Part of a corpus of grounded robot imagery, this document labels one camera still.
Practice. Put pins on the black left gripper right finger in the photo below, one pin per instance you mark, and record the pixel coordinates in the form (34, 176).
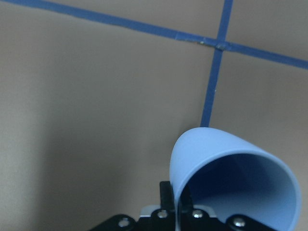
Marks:
(185, 202)

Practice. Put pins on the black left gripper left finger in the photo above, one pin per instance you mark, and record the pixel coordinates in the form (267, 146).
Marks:
(166, 197)

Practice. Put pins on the blue plastic cup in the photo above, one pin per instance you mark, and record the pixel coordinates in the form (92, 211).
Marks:
(233, 176)

